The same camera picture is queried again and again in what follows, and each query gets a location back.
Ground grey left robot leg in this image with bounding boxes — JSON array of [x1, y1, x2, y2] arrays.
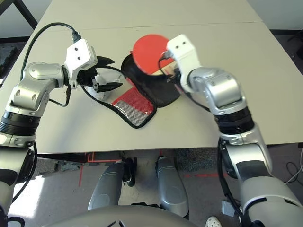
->
[[88, 157, 138, 211]]

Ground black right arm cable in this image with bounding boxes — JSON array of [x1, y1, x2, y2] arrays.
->
[[184, 91, 246, 224]]

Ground red black paddle case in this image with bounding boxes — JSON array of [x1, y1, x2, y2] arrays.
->
[[80, 53, 181, 130]]

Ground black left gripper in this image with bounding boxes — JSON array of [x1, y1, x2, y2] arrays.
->
[[75, 56, 124, 93]]

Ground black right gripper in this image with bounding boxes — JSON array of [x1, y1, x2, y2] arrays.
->
[[174, 68, 187, 94]]

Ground grey robot torso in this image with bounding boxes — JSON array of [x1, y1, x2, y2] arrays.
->
[[40, 204, 197, 227]]

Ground white perforated shoe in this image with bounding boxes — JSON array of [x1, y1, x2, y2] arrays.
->
[[205, 215, 223, 227]]

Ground grey right robot leg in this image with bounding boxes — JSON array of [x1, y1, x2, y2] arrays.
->
[[155, 156, 190, 217]]

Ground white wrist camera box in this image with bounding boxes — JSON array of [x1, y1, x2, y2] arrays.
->
[[63, 39, 98, 90], [166, 34, 202, 94]]

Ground grey foot pedal box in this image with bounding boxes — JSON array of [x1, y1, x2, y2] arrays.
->
[[221, 200, 237, 217]]

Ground black metal frame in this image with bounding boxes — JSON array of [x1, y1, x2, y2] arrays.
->
[[0, 0, 39, 30]]

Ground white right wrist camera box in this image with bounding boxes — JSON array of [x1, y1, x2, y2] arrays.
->
[[166, 34, 202, 94]]

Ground grey robot leg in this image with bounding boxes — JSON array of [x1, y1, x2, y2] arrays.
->
[[155, 156, 190, 217], [88, 157, 138, 211]]

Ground black left wrist camera cable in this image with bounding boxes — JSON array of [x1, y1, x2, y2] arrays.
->
[[20, 22, 82, 73]]

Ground red ping-pong paddle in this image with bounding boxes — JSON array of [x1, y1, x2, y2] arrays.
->
[[132, 34, 178, 78]]

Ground thin black left gripper cable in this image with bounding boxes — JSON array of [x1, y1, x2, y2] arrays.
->
[[48, 86, 71, 107]]

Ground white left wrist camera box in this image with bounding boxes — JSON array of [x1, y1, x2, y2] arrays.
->
[[63, 39, 98, 90]]

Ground black foam floor mat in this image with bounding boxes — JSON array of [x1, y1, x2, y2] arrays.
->
[[0, 44, 19, 79]]

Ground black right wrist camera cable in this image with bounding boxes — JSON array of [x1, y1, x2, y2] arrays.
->
[[157, 51, 178, 78]]

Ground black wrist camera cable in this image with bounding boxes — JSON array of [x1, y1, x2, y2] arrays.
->
[[20, 22, 82, 73], [157, 51, 178, 78]]

